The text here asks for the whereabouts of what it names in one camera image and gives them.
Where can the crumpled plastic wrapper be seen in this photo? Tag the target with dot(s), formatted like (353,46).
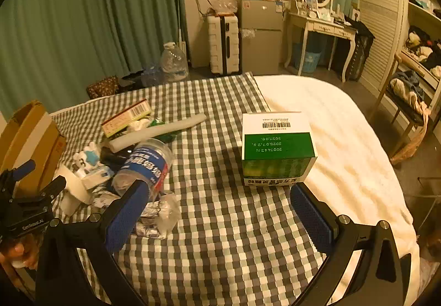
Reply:
(165,209)

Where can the wooden chair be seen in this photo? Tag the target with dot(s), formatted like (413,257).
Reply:
(406,109)

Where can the white dressing table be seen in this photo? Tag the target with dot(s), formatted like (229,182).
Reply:
(324,27)

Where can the pack of water bottles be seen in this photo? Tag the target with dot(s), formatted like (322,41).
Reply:
(151,77)

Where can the white plush toy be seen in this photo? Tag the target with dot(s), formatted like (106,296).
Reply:
(90,156)

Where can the white mop stick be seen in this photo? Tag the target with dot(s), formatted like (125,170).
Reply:
(182,34)

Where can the blue bin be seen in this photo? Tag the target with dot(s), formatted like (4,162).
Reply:
(308,58)

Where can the wardrobe shelf with clothes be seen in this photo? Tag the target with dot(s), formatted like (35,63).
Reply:
(423,41)

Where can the brown cardboard box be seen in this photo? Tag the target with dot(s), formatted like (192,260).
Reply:
(31,134)

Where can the white foam tube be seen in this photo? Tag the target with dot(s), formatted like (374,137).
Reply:
(162,130)

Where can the black clothes pile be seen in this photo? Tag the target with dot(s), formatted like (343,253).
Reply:
(132,78)

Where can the white louvred wardrobe door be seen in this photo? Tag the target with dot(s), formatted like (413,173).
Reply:
(382,10)

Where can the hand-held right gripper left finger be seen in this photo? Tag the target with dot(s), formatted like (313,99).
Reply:
(126,220)

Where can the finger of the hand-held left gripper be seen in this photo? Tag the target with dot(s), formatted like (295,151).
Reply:
(51,189)
(24,170)

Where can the white suitcase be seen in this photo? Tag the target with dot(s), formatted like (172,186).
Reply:
(220,44)

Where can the brown patterned bag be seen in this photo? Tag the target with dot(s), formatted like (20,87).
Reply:
(103,87)

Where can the green white medicine box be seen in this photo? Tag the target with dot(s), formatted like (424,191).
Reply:
(275,144)

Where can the brown medicine box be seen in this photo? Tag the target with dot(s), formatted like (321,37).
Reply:
(125,118)

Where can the large clear water jug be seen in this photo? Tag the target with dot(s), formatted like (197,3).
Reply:
(174,61)

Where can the clear bottle blue label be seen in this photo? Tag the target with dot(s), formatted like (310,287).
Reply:
(148,161)

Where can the grey checkered cloth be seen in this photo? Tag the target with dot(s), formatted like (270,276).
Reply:
(213,223)

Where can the black hanging bag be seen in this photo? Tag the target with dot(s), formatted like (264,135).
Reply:
(358,47)

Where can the grey small fridge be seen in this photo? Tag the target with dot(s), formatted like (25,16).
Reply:
(260,47)

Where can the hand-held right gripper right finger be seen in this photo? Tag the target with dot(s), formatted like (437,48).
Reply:
(310,220)

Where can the blue tissue pack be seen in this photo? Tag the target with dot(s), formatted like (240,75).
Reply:
(98,175)

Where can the white folded card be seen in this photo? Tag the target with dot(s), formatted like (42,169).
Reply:
(74,190)

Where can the person's left hand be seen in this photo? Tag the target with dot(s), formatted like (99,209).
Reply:
(19,256)

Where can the clear plastic bag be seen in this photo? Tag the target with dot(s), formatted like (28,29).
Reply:
(225,6)

